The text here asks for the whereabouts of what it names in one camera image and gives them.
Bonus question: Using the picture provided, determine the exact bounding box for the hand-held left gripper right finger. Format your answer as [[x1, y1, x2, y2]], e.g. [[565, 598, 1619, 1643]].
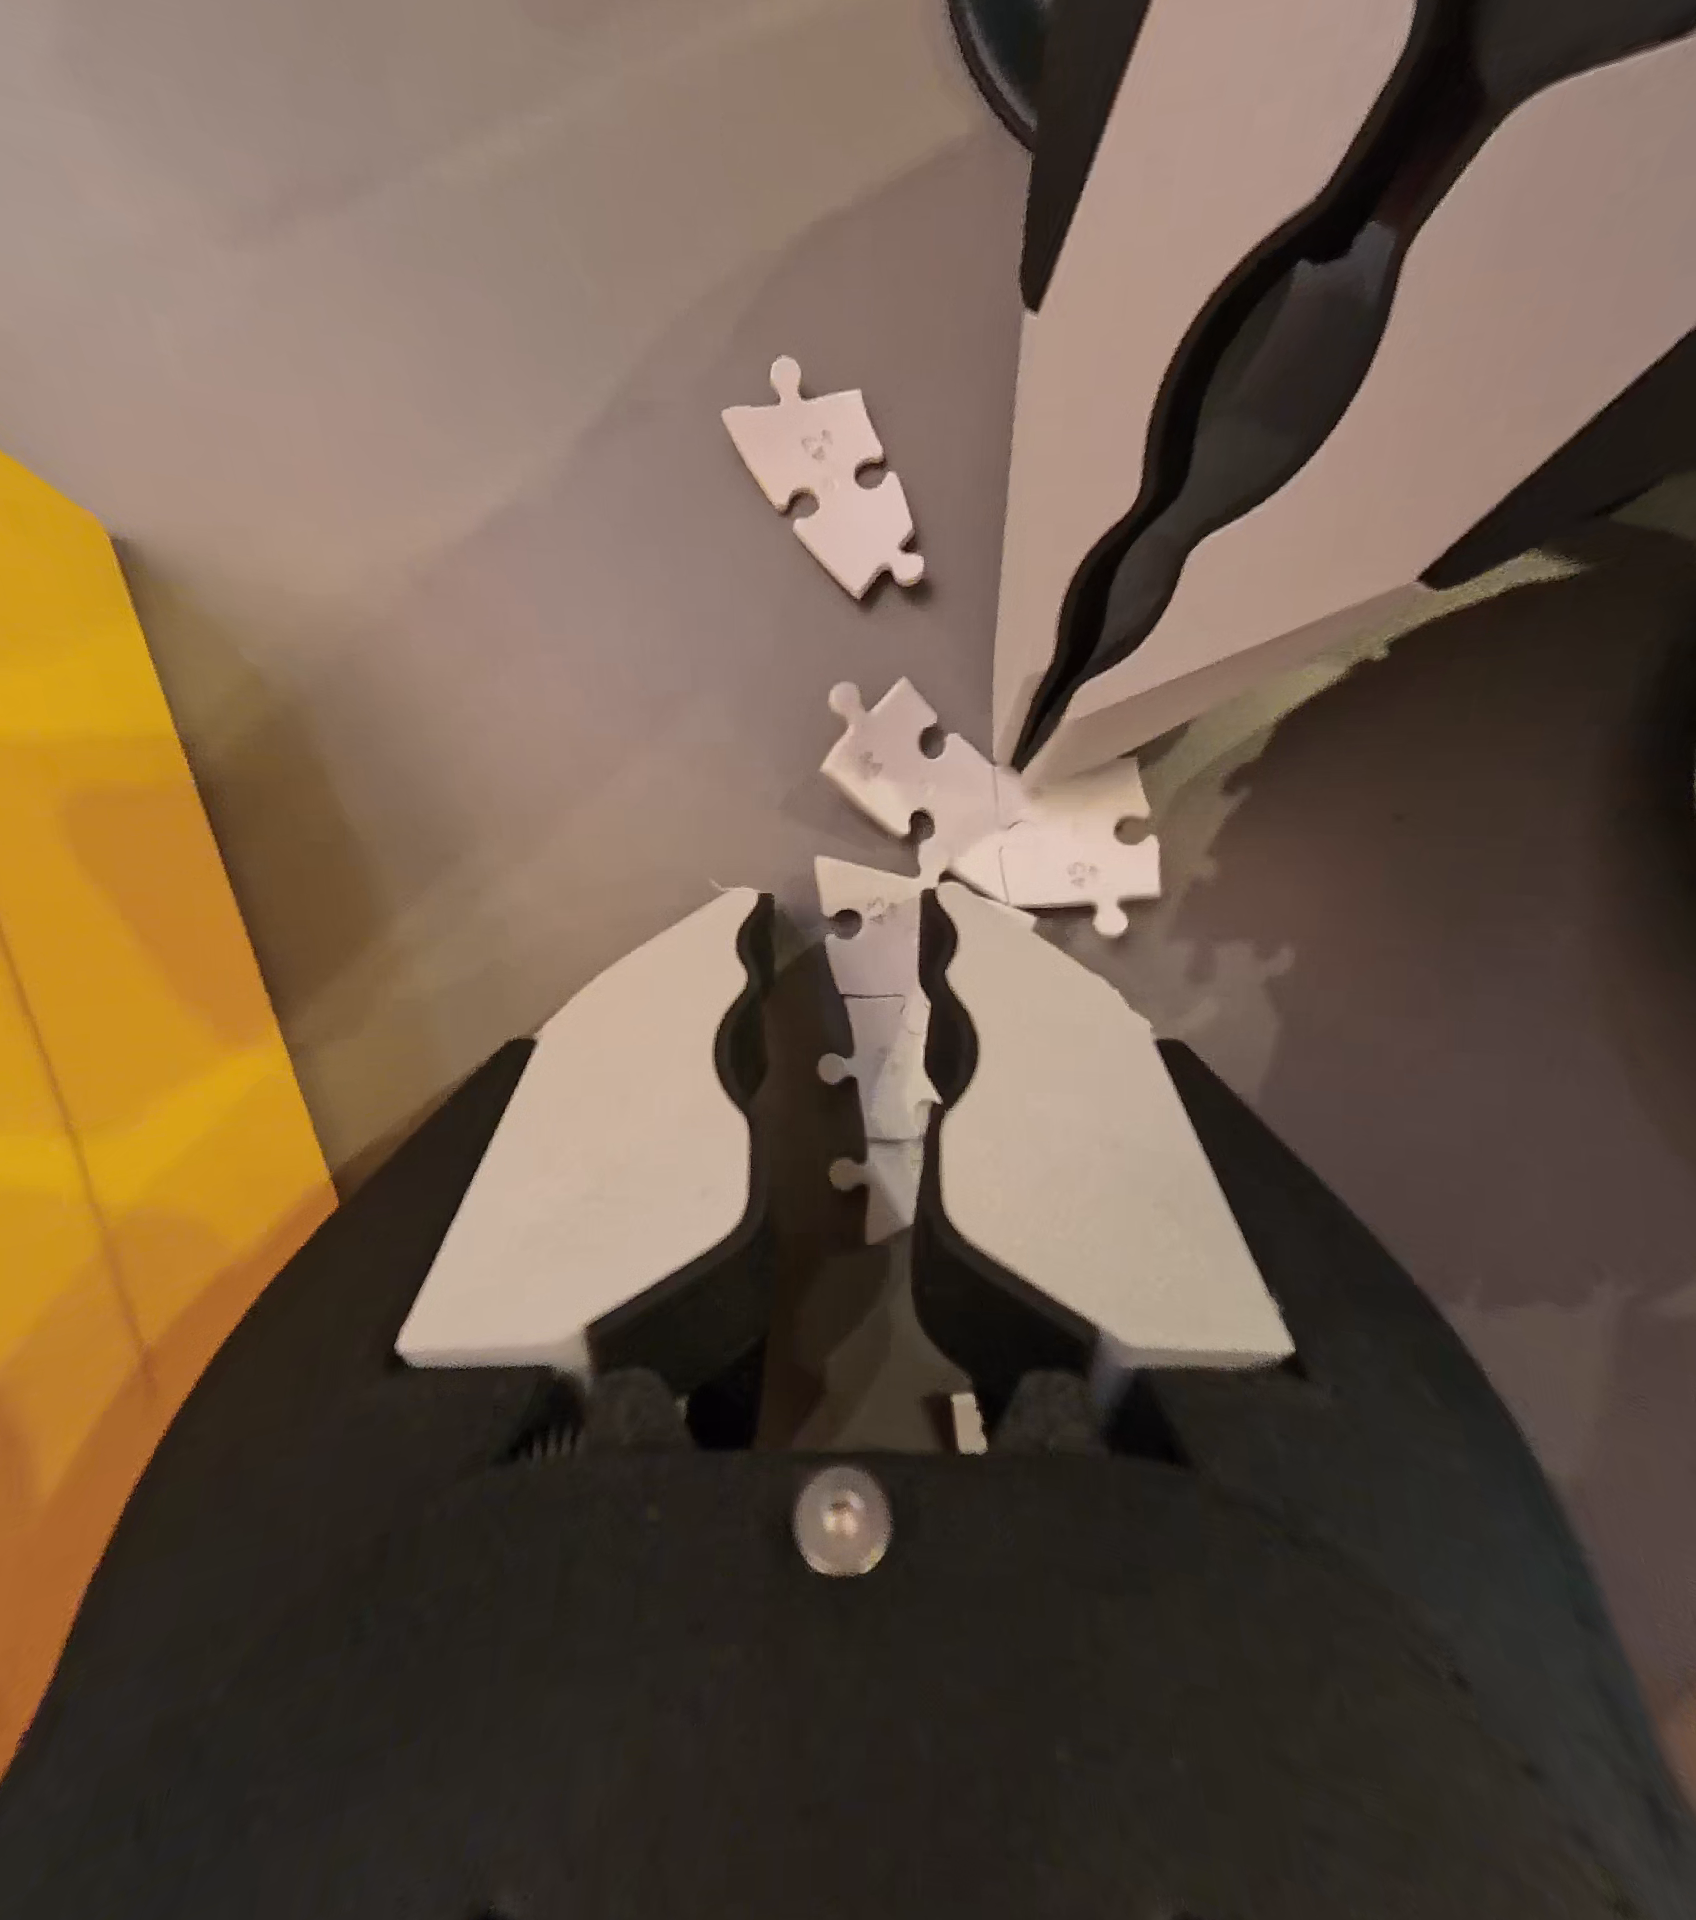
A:
[[915, 885, 1294, 1404]]

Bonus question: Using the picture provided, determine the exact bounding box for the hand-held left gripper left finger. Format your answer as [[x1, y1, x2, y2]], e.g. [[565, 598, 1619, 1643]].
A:
[[394, 888, 779, 1404]]

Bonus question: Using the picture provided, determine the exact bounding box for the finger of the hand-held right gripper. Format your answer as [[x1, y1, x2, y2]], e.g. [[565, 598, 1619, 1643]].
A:
[[996, 0, 1441, 767], [1019, 0, 1696, 785]]

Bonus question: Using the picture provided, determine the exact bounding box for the yellow box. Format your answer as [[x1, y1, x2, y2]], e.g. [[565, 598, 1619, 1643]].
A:
[[0, 367, 340, 1920]]

